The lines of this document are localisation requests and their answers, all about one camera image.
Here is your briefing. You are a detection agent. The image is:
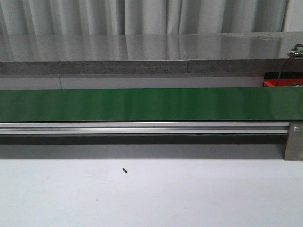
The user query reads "steel conveyor mounting bracket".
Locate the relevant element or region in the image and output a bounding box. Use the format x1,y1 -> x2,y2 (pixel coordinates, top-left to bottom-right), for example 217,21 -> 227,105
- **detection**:
284,122 -> 303,161

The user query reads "grey stone counter slab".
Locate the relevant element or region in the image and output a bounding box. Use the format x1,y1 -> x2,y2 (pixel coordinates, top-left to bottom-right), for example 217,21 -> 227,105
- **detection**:
0,32 -> 303,75

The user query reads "green conveyor belt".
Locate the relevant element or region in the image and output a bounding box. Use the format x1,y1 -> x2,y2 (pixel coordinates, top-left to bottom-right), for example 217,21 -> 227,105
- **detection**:
0,87 -> 303,122

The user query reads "white pleated curtain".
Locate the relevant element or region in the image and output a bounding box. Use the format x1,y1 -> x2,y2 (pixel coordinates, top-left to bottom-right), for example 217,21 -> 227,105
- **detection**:
0,0 -> 288,35

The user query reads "green circuit board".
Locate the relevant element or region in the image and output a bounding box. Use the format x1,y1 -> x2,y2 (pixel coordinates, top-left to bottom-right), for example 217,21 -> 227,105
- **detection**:
288,44 -> 303,57

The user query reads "red plastic bin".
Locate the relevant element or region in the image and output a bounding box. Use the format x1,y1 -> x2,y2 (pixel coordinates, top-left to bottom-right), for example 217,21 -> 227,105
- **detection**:
263,72 -> 303,87

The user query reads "aluminium conveyor side rail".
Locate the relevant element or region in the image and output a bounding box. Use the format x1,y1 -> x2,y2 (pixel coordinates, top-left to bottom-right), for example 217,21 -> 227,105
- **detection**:
0,122 -> 290,135

